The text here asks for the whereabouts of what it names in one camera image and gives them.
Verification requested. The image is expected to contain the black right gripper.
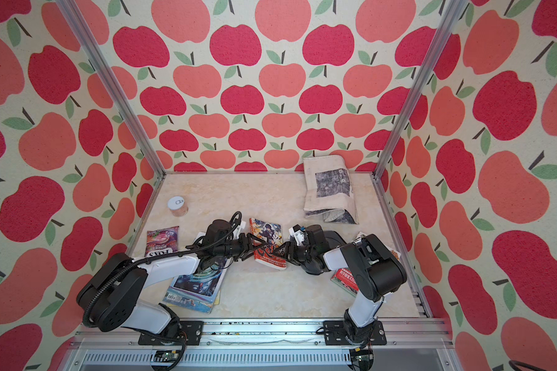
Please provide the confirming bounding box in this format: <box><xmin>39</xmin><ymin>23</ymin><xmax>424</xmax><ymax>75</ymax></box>
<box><xmin>274</xmin><ymin>241</ymin><xmax>317</xmax><ymax>265</ymax></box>

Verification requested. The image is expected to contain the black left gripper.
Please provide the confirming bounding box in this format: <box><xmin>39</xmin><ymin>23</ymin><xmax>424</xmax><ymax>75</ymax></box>
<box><xmin>215</xmin><ymin>232</ymin><xmax>267</xmax><ymax>261</ymax></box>

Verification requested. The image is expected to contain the red green cover book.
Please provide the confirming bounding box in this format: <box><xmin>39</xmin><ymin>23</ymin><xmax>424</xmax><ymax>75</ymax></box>
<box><xmin>330</xmin><ymin>232</ymin><xmax>401</xmax><ymax>297</ymax></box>

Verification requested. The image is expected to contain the red black manga book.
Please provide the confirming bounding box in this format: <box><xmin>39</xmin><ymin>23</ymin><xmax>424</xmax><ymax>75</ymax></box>
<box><xmin>250</xmin><ymin>218</ymin><xmax>286</xmax><ymax>271</ymax></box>

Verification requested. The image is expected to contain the white book with blue vortex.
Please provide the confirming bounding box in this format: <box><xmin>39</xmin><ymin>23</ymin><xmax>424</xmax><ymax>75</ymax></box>
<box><xmin>168</xmin><ymin>256</ymin><xmax>232</xmax><ymax>303</ymax></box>

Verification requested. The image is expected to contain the blue robot sunflower magazine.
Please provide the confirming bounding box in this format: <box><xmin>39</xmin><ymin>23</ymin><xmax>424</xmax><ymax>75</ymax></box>
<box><xmin>162</xmin><ymin>288</ymin><xmax>220</xmax><ymax>313</ymax></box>

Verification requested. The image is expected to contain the grey green microfibre cloth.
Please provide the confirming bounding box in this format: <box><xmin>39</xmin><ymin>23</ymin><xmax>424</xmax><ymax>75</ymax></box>
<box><xmin>323</xmin><ymin>230</ymin><xmax>347</xmax><ymax>249</ymax></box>

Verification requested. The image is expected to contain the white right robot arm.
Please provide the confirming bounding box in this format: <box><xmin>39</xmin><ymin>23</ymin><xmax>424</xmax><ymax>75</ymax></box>
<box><xmin>273</xmin><ymin>224</ymin><xmax>408</xmax><ymax>346</ymax></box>

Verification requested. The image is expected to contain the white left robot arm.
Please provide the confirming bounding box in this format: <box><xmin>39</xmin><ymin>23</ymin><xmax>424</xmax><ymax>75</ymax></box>
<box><xmin>77</xmin><ymin>213</ymin><xmax>267</xmax><ymax>343</ymax></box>

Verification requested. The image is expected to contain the clear tape roll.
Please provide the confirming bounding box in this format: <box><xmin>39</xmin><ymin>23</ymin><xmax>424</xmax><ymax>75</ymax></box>
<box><xmin>167</xmin><ymin>196</ymin><xmax>189</xmax><ymax>217</ymax></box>

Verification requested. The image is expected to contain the purple candy bag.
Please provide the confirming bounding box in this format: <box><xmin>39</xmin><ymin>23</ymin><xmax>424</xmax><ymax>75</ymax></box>
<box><xmin>145</xmin><ymin>226</ymin><xmax>179</xmax><ymax>258</ymax></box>

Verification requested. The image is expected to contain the cream printed canvas bag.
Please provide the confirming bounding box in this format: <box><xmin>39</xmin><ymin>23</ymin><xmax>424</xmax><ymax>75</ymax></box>
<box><xmin>303</xmin><ymin>155</ymin><xmax>357</xmax><ymax>224</ymax></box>

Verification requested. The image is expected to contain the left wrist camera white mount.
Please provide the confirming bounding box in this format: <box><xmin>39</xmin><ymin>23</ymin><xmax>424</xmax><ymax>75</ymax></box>
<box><xmin>234</xmin><ymin>220</ymin><xmax>246</xmax><ymax>235</ymax></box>

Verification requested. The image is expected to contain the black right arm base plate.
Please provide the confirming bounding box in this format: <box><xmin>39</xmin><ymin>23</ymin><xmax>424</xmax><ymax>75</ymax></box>
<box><xmin>316</xmin><ymin>320</ymin><xmax>388</xmax><ymax>347</ymax></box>

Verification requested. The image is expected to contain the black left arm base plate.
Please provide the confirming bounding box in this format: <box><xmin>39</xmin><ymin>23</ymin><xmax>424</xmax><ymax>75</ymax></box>
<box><xmin>138</xmin><ymin>320</ymin><xmax>204</xmax><ymax>346</ymax></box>

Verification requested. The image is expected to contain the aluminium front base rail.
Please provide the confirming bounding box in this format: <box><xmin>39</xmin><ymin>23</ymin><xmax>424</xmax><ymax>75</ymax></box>
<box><xmin>59</xmin><ymin>318</ymin><xmax>462</xmax><ymax>370</ymax></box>

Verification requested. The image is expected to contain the left rear aluminium corner post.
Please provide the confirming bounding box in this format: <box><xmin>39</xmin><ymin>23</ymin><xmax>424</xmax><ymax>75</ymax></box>
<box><xmin>57</xmin><ymin>0</ymin><xmax>166</xmax><ymax>180</ymax></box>

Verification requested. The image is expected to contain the aluminium corner post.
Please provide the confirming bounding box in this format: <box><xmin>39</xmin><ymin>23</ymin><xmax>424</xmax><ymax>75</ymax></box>
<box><xmin>371</xmin><ymin>0</ymin><xmax>468</xmax><ymax>182</ymax></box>
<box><xmin>57</xmin><ymin>0</ymin><xmax>166</xmax><ymax>180</ymax></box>

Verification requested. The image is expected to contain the right rear aluminium corner post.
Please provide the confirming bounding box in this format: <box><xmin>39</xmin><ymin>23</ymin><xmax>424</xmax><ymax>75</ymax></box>
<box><xmin>371</xmin><ymin>0</ymin><xmax>468</xmax><ymax>182</ymax></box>

